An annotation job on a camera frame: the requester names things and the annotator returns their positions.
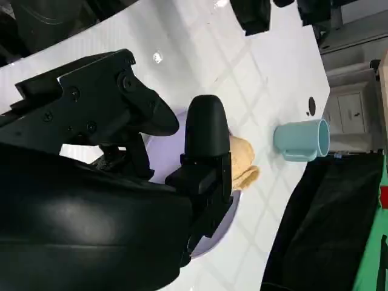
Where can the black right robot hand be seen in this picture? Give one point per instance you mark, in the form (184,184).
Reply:
(75,218)

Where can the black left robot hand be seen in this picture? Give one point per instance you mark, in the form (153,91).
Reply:
(253,15)

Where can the beige towel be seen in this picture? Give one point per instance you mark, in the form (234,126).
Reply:
(241,154)

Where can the black cloth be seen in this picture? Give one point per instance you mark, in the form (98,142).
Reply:
(330,218)

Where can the black robot body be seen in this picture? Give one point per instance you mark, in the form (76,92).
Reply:
(45,21)

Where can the white cabinet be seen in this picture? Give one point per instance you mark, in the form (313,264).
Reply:
(348,112)

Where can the lilac plate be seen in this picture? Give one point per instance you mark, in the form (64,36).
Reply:
(224,224)

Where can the green cloth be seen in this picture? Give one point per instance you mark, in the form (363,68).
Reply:
(374,257)

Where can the pale green mug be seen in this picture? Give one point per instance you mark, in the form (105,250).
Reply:
(298,141)

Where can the beige panel with black clamp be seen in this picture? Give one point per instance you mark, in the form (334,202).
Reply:
(380,65)

